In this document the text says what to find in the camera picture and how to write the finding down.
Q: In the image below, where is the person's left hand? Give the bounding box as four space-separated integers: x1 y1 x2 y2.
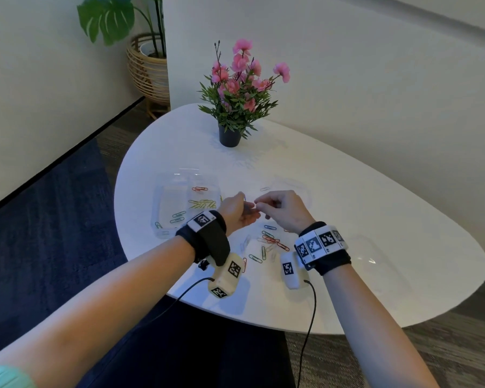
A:
217 192 262 237

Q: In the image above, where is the black right camera cable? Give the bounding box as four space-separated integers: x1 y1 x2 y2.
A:
296 279 317 388

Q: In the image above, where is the black left camera cable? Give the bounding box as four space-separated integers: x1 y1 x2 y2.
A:
137 277 216 330

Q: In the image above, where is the green monstera plant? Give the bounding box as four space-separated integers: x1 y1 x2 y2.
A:
76 0 167 59

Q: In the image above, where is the dark blue rug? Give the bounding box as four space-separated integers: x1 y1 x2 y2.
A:
0 137 296 388

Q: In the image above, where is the pink flower plant black pot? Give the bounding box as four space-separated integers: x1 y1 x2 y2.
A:
198 38 291 148

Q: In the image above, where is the clear plastic lid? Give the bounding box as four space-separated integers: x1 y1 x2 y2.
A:
339 234 393 279

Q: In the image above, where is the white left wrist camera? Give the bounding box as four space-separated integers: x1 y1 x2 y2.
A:
207 252 245 300

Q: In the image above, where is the black left wristband with tag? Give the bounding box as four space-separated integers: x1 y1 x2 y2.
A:
175 210 231 267

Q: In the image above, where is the person's right hand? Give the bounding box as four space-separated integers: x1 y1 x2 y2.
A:
254 190 317 235

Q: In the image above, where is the person's right forearm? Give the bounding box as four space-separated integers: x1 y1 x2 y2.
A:
323 262 441 388

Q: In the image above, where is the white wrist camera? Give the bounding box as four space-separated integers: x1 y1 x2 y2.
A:
280 250 306 290
207 252 245 300

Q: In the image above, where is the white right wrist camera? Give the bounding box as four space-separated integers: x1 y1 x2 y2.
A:
280 250 306 290

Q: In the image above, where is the person's left forearm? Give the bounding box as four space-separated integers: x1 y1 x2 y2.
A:
0 236 197 388

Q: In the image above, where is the black camera cable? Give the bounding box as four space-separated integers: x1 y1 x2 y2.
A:
296 279 317 388
137 277 216 330

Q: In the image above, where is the wicker basket planter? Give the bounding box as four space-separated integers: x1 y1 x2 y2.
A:
126 33 171 120

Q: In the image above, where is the black right wristband with tags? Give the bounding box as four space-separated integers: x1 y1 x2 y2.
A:
294 221 352 276

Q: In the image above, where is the teal sleeve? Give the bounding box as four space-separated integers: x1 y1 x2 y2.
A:
0 364 37 388

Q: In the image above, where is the pile of coloured paper clips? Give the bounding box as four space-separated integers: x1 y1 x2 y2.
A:
241 224 291 275

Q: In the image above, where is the clear plastic compartment tray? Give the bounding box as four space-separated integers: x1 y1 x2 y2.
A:
151 169 223 239

